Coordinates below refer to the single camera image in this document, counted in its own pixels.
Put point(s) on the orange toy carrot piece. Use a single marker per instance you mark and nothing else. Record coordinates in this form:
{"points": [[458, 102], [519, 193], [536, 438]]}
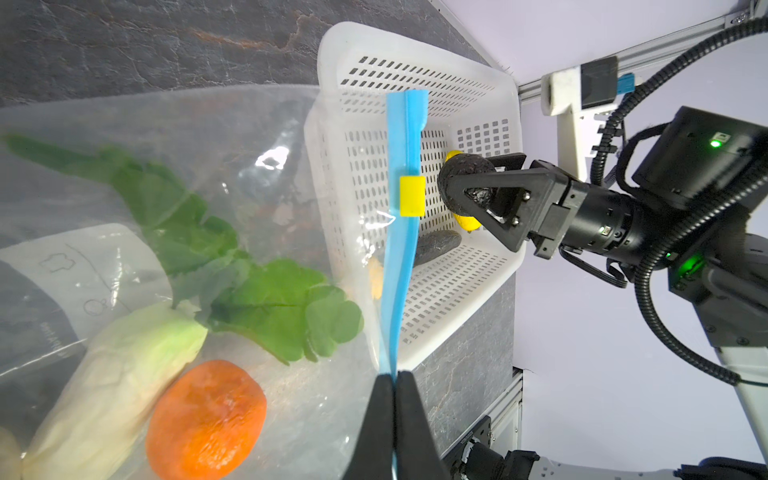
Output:
{"points": [[206, 424]]}

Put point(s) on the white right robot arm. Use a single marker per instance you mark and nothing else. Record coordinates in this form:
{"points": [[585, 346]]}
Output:
{"points": [[664, 211]]}

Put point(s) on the yellow toy corn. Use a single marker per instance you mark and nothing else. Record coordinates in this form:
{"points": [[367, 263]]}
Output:
{"points": [[467, 223]]}

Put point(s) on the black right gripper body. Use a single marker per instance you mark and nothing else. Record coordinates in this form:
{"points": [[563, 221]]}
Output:
{"points": [[588, 217]]}

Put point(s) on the black toy avocado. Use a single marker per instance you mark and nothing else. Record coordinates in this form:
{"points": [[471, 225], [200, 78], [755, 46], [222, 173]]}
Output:
{"points": [[457, 170]]}

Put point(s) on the clear zip top bag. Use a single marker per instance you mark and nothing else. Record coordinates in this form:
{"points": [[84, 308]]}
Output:
{"points": [[73, 260]]}

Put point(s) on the yellow toy lemon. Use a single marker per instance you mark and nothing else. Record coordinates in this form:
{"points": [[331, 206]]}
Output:
{"points": [[376, 277]]}

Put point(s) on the beige toy potato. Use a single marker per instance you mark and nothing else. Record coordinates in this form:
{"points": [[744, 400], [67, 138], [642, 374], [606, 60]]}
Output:
{"points": [[10, 456]]}

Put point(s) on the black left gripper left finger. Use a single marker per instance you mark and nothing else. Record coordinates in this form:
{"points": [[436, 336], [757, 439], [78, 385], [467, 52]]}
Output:
{"points": [[373, 455]]}

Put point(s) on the yellow zipper slider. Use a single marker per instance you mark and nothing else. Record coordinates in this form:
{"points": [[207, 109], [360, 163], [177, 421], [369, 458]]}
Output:
{"points": [[412, 196]]}

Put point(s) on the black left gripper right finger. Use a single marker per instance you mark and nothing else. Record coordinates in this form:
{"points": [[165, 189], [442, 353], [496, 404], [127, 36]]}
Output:
{"points": [[415, 451]]}

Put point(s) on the white perforated plastic basket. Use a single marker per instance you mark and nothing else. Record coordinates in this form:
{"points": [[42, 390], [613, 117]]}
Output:
{"points": [[406, 143]]}

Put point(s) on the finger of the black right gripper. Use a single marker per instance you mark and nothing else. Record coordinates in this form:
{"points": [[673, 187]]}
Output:
{"points": [[508, 162], [521, 202]]}

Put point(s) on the dark toy eggplant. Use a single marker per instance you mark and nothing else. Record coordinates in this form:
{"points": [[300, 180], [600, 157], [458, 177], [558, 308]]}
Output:
{"points": [[435, 244]]}

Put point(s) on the green toy leaf vegetable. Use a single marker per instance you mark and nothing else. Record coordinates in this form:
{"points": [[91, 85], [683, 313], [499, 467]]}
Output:
{"points": [[290, 310]]}

